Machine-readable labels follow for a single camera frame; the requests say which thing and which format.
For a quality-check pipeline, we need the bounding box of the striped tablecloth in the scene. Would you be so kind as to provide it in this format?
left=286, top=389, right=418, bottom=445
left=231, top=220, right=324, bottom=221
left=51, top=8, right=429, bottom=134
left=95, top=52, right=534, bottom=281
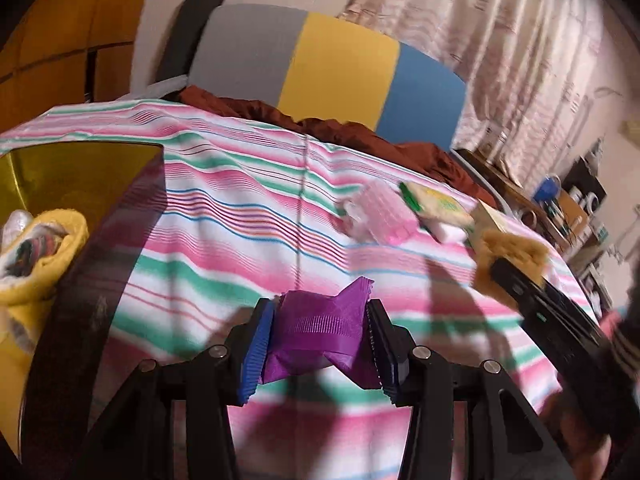
left=0, top=100, right=611, bottom=480

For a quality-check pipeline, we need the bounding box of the purple cloth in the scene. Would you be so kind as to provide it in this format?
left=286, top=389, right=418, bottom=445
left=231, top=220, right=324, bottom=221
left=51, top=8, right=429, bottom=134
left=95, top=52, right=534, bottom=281
left=260, top=276, right=381, bottom=390

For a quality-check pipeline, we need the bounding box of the white block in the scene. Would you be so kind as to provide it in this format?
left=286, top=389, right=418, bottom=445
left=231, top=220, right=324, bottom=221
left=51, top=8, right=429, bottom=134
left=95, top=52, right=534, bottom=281
left=430, top=220, right=473, bottom=245

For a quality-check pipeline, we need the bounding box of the colourful packet with yellow cloth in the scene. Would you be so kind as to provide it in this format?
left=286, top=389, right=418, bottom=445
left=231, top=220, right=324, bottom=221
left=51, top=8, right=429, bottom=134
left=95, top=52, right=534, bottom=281
left=0, top=207, right=90, bottom=306

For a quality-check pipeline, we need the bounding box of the wooden side table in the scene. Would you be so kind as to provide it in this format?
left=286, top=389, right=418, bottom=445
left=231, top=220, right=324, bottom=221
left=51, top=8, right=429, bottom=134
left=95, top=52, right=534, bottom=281
left=452, top=147, right=571, bottom=251

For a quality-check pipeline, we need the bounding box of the cluttered dark shelf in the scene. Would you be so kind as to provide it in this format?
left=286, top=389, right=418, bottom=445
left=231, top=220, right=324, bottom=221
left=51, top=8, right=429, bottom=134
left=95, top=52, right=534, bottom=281
left=555, top=157, right=631, bottom=271

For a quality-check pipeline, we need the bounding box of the pink packaged sponge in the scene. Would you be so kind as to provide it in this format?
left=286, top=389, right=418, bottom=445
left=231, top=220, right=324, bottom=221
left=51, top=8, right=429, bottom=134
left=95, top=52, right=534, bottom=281
left=342, top=180, right=418, bottom=246

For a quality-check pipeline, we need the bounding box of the patterned curtain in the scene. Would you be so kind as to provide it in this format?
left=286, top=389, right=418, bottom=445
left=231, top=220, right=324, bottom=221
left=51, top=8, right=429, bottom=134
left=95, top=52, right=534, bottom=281
left=340, top=0, right=621, bottom=186

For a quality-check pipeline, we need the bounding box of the yellow bin with brown rim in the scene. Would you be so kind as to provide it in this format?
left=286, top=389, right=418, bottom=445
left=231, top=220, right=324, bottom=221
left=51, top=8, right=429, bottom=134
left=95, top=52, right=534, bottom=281
left=0, top=142, right=168, bottom=466

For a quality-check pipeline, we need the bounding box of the blue jug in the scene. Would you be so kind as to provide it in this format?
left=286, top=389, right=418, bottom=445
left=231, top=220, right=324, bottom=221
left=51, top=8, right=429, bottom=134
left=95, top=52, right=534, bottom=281
left=532, top=175, right=563, bottom=206

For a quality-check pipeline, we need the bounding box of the plain cream box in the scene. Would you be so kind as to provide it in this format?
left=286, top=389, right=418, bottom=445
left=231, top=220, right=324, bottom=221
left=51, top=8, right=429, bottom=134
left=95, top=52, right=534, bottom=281
left=467, top=199, right=511, bottom=248

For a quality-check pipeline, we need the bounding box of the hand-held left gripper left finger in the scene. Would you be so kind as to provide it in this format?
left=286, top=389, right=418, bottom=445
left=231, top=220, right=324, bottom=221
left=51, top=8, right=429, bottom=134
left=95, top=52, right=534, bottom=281
left=82, top=297, right=276, bottom=480

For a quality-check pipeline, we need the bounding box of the orange wooden wardrobe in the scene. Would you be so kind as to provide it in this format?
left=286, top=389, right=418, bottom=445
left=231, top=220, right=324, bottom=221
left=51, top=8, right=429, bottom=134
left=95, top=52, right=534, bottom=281
left=0, top=0, right=161, bottom=131

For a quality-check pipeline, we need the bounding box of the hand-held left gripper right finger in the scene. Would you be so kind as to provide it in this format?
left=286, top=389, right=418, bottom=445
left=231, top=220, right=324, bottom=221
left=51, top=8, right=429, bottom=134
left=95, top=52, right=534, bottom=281
left=366, top=299, right=576, bottom=480

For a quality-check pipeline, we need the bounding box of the grey yellow blue headboard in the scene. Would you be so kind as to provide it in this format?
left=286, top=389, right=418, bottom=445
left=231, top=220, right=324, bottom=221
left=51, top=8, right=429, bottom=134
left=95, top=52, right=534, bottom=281
left=155, top=0, right=468, bottom=150

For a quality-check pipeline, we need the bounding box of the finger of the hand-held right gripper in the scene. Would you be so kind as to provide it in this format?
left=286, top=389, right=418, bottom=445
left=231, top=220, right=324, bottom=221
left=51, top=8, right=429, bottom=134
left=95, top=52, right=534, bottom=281
left=491, top=257, right=547, bottom=314

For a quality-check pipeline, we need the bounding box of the red-brown cloth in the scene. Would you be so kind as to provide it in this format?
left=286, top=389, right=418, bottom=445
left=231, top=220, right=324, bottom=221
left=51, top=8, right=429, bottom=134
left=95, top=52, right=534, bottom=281
left=177, top=85, right=498, bottom=208

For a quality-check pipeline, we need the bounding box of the yellow cat-shaped sponge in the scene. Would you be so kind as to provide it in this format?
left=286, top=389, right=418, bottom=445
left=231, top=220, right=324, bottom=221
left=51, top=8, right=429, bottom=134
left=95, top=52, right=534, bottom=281
left=472, top=232, right=551, bottom=306

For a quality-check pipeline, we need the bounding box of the yellow sponge packet green label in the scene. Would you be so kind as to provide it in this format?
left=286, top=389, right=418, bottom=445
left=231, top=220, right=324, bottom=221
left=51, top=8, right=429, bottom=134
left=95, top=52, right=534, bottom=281
left=398, top=181, right=476, bottom=228

